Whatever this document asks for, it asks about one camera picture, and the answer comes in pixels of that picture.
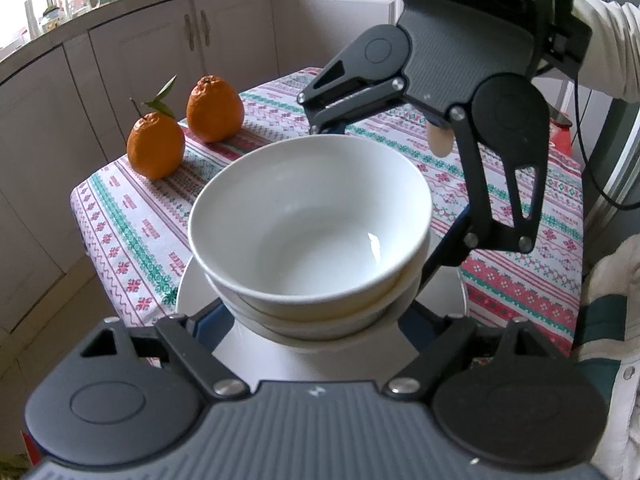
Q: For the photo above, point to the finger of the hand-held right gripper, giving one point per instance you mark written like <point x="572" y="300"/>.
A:
<point x="445" y="255"/>
<point x="325" y="115"/>

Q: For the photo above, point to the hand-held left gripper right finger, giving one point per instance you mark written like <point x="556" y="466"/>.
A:
<point x="425" y="330"/>

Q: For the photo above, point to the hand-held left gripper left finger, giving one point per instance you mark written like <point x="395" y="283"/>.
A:
<point x="205" y="327"/>

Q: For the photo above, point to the white plate with centre stain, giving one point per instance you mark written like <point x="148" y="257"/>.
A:
<point x="440" y="305"/>

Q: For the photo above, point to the white bowl with floral print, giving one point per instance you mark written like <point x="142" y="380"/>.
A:
<point x="320" y="314"/>

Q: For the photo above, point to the person's right forearm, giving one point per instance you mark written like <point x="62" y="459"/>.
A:
<point x="615" y="45"/>

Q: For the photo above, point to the person's right hand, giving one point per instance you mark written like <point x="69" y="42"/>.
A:
<point x="440" y="142"/>

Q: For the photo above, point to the red printed package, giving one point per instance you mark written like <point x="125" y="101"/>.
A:
<point x="562" y="140"/>

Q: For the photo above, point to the patterned tablecloth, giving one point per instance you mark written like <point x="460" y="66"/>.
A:
<point x="125" y="220"/>

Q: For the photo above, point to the orange with leaf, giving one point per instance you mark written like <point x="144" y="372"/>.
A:
<point x="155" y="145"/>

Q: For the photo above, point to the person's white green jacket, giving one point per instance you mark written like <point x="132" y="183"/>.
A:
<point x="610" y="335"/>

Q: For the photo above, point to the white kitchen cabinets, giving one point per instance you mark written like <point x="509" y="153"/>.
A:
<point x="140" y="50"/>

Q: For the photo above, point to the kitchen countertop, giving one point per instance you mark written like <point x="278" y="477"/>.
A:
<point x="150" y="0"/>

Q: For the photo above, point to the glass mug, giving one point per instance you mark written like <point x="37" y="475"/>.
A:
<point x="80" y="4"/>

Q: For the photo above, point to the glass jar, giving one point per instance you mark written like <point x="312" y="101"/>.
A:
<point x="51" y="20"/>

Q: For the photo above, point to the white slender bottle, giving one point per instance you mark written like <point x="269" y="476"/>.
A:
<point x="31" y="20"/>

